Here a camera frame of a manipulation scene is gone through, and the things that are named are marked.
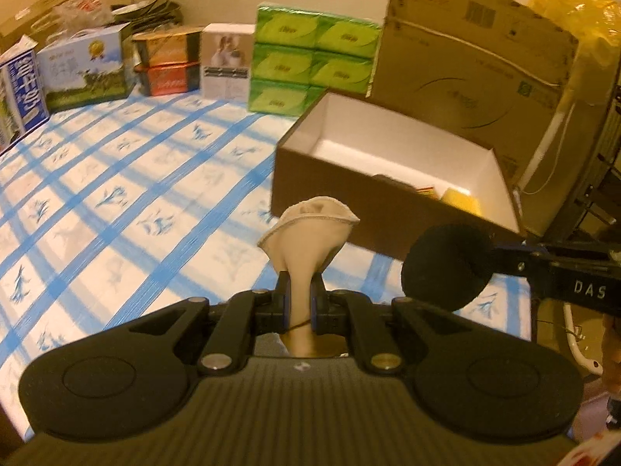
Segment flat brown cardboard box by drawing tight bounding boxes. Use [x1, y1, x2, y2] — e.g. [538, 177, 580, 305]
[1, 0, 69, 52]

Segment clear plastic bag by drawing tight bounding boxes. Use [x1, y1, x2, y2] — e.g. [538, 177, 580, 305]
[52, 0, 115, 39]

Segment blue green milk carton box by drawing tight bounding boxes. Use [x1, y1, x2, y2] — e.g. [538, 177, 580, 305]
[37, 23, 136, 113]

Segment blue white milk box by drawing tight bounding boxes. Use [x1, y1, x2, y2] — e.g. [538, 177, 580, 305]
[0, 35, 49, 151]

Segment blue checkered tablecloth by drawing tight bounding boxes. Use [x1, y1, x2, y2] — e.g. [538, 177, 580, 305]
[0, 91, 533, 440]

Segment large cardboard carton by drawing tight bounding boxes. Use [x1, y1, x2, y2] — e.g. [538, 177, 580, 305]
[370, 0, 581, 185]

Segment orange brown box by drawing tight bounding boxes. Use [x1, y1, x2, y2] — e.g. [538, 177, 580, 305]
[133, 26, 202, 68]

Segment red box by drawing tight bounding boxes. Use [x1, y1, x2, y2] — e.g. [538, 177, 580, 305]
[134, 62, 200, 97]

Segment black coiled cables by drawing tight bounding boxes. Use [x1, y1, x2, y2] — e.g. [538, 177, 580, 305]
[110, 0, 184, 33]

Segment yellow plastic bag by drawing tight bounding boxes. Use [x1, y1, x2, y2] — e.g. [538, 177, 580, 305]
[529, 0, 620, 104]

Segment beige round cloth pad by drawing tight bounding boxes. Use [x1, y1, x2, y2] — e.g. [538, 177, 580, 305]
[258, 196, 360, 358]

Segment brown box white inside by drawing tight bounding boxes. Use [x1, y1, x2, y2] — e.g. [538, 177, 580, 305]
[271, 90, 525, 260]

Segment green tissue pack bundle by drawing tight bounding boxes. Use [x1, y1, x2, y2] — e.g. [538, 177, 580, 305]
[247, 3, 381, 117]

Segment red snack packet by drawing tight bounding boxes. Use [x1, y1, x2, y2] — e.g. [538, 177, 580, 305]
[416, 186, 439, 200]

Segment black round sponge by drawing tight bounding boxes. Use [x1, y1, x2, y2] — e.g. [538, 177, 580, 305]
[401, 224, 493, 311]

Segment white product box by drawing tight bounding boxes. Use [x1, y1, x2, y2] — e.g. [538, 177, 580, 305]
[200, 23, 255, 103]

